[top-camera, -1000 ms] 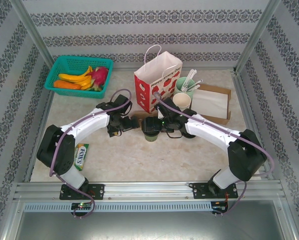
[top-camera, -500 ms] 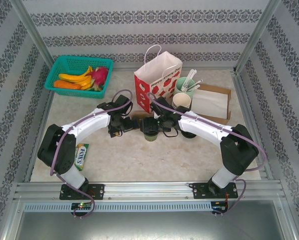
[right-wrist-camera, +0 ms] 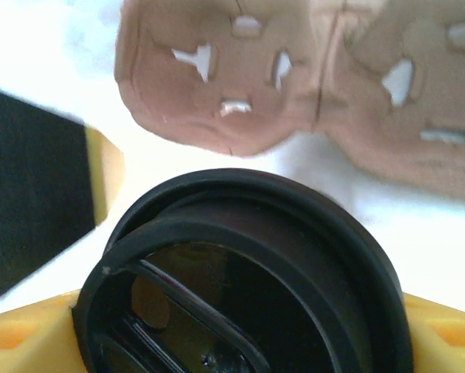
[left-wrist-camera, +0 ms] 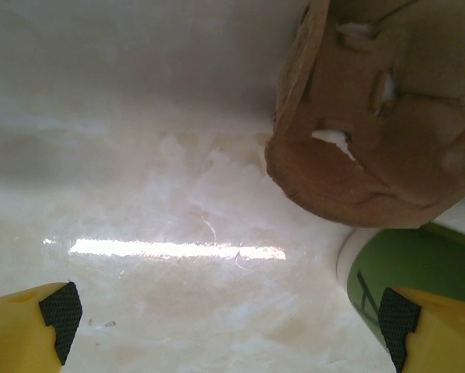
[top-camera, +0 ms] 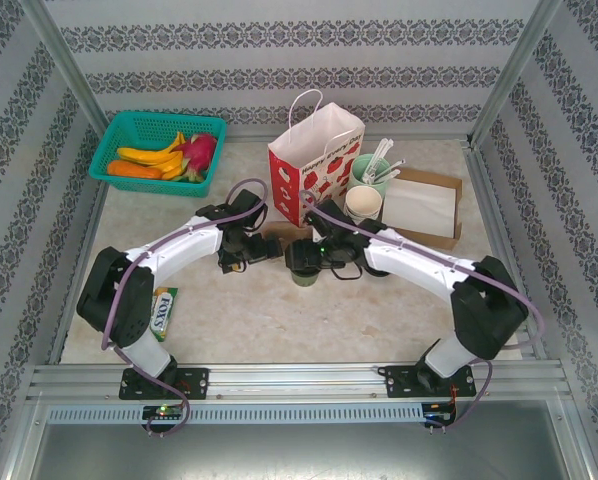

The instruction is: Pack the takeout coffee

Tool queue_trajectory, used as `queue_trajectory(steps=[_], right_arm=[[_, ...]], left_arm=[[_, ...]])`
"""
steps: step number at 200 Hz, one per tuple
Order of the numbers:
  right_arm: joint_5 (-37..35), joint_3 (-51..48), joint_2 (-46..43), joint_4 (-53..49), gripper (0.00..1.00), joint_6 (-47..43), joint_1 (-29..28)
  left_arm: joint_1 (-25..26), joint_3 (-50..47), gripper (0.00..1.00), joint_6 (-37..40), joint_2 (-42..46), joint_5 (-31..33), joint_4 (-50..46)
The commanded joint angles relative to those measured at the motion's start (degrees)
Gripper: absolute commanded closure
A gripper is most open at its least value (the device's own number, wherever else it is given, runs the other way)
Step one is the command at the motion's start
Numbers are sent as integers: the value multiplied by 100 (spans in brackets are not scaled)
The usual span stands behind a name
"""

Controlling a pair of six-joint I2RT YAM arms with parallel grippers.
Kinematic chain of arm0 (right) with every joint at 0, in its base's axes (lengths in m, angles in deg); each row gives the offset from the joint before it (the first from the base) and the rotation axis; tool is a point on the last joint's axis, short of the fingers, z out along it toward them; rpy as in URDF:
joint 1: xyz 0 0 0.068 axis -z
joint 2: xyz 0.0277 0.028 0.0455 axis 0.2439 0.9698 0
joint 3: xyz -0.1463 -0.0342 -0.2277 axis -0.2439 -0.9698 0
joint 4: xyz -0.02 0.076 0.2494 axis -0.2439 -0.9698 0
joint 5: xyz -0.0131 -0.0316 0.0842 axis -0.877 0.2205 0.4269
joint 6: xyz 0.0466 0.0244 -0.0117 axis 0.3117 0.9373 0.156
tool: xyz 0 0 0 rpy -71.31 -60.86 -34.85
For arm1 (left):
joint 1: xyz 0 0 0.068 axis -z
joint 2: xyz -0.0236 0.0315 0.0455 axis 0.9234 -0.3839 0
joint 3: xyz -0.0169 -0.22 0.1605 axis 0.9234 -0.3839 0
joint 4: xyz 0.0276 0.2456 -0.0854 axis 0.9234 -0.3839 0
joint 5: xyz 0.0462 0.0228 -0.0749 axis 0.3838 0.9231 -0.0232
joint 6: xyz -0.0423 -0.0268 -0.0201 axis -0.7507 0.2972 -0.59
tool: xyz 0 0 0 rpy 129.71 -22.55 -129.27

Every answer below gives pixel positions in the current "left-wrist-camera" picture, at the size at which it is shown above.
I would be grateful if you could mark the green paper cup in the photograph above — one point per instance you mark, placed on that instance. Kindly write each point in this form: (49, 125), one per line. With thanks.
(392, 260)

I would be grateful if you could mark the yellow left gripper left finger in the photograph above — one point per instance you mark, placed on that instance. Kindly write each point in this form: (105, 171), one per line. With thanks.
(15, 334)

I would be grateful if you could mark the brown cardboard cup carrier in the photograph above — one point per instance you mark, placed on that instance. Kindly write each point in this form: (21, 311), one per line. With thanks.
(372, 155)

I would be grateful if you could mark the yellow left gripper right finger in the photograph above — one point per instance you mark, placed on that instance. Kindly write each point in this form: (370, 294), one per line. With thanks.
(442, 334)

